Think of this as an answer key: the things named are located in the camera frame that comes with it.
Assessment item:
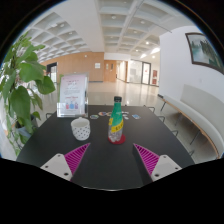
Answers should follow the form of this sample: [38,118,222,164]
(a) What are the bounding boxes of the dark-framed landscape picture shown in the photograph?
[185,32,224,75]

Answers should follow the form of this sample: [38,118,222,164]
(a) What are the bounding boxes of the acrylic sign stand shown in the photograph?
[56,73,89,118]

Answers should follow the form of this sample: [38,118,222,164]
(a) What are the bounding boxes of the black metal chairs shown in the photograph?
[143,105,196,158]

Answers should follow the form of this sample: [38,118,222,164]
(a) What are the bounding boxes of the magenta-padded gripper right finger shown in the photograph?
[132,143,183,186]

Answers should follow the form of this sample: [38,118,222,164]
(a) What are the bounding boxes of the green-labelled clear drink bottle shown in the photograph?
[107,96,125,144]

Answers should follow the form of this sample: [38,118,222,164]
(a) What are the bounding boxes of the recessed ceiling lights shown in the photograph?
[49,13,163,59]

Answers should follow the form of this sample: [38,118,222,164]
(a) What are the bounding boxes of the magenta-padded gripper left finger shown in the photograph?
[39,142,92,183]

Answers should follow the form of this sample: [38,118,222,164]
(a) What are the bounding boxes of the long white bench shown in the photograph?
[159,83,224,159]

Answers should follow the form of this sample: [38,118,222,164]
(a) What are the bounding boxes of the white dotted cup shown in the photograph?
[70,116,91,141]

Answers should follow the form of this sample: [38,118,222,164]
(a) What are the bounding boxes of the green leafy potted plant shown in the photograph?
[0,31,56,158]

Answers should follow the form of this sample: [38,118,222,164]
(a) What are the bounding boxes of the black-framed glass door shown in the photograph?
[141,61,152,85]

